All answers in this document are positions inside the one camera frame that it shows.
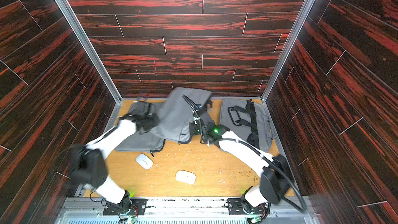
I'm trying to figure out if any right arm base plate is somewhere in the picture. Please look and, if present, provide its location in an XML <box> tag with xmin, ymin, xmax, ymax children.
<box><xmin>224</xmin><ymin>198</ymin><xmax>269</xmax><ymax>215</ymax></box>

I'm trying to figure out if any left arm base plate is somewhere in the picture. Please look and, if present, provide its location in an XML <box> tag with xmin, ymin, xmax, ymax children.
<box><xmin>103</xmin><ymin>198</ymin><xmax>147</xmax><ymax>216</ymax></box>

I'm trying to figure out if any front aluminium rail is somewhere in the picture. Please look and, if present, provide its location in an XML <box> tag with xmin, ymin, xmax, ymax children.
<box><xmin>55</xmin><ymin>197</ymin><xmax>323</xmax><ymax>224</ymax></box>

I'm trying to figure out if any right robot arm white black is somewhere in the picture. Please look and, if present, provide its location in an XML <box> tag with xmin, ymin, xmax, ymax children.
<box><xmin>182</xmin><ymin>95</ymin><xmax>307</xmax><ymax>214</ymax></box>

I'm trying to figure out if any aluminium corner post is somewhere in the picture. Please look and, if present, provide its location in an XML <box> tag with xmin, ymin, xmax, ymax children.
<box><xmin>55</xmin><ymin>0</ymin><xmax>122</xmax><ymax>103</ymax></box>
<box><xmin>262</xmin><ymin>0</ymin><xmax>315</xmax><ymax>104</ymax></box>

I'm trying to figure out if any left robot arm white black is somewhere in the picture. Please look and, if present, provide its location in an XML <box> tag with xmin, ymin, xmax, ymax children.
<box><xmin>71</xmin><ymin>101</ymin><xmax>165</xmax><ymax>215</ymax></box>

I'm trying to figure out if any left grey laptop bag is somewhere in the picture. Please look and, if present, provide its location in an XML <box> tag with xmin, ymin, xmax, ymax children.
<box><xmin>114</xmin><ymin>101</ymin><xmax>166</xmax><ymax>153</ymax></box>

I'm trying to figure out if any white mouse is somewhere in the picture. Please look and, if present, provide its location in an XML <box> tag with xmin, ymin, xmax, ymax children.
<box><xmin>135</xmin><ymin>153</ymin><xmax>153</xmax><ymax>170</ymax></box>
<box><xmin>175</xmin><ymin>170</ymin><xmax>197</xmax><ymax>185</ymax></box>

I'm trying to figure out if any left aluminium corner post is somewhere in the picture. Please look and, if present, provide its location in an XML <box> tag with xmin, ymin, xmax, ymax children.
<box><xmin>55</xmin><ymin>0</ymin><xmax>122</xmax><ymax>103</ymax></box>

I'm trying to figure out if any right aluminium corner post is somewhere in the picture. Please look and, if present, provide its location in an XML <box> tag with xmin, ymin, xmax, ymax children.
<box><xmin>262</xmin><ymin>0</ymin><xmax>315</xmax><ymax>104</ymax></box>

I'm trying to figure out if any grey bag with straps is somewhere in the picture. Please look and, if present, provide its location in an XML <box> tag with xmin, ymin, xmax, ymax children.
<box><xmin>219</xmin><ymin>98</ymin><xmax>273</xmax><ymax>152</ymax></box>

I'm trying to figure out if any grey laptop sleeve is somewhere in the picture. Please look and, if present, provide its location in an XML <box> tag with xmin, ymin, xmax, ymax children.
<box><xmin>150</xmin><ymin>87</ymin><xmax>212</xmax><ymax>144</ymax></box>

